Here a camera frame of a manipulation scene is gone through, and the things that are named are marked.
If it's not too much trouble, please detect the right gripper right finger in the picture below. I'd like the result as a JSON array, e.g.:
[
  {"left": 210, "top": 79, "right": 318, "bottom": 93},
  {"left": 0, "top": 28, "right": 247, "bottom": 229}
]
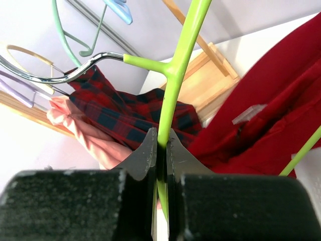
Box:
[{"left": 167, "top": 131, "right": 320, "bottom": 240}]

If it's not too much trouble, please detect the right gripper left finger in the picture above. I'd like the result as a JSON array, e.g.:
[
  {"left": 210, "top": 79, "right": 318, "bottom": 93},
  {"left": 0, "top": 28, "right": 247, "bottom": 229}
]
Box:
[{"left": 1, "top": 128, "right": 157, "bottom": 240}]

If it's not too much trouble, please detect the lime green hanger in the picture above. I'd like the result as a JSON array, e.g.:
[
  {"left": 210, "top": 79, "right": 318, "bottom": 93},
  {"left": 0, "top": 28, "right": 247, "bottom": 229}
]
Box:
[{"left": 0, "top": 0, "right": 321, "bottom": 221}]

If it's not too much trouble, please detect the pink pleated skirt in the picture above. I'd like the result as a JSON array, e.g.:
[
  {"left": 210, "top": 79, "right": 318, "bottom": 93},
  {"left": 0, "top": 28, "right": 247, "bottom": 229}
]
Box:
[{"left": 47, "top": 96, "right": 132, "bottom": 170}]

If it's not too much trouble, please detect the red black plaid skirt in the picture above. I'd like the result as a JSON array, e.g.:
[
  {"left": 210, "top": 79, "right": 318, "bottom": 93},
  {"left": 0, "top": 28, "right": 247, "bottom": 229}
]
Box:
[{"left": 64, "top": 64, "right": 203, "bottom": 151}]

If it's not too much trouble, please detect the cream yellow hanger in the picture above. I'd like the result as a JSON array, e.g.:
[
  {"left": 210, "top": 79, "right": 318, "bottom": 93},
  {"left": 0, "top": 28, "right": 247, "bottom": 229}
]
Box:
[{"left": 6, "top": 44, "right": 65, "bottom": 95}]

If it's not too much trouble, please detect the lilac hanger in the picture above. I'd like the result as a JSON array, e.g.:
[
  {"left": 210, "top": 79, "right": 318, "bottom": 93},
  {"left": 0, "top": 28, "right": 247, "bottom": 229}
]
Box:
[{"left": 1, "top": 71, "right": 51, "bottom": 110}]

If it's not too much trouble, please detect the mint green hanger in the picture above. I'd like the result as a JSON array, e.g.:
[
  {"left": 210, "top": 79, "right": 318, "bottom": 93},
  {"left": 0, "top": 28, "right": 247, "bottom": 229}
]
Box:
[{"left": 52, "top": 0, "right": 107, "bottom": 67}]

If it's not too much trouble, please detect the light blue hanger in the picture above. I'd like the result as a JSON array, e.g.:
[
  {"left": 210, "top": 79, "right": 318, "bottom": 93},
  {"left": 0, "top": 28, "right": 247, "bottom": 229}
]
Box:
[{"left": 103, "top": 0, "right": 133, "bottom": 25}]

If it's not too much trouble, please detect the wooden clothes rack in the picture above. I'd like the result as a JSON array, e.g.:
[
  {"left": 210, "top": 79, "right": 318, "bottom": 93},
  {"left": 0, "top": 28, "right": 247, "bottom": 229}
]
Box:
[{"left": 1, "top": 1, "right": 240, "bottom": 141}]

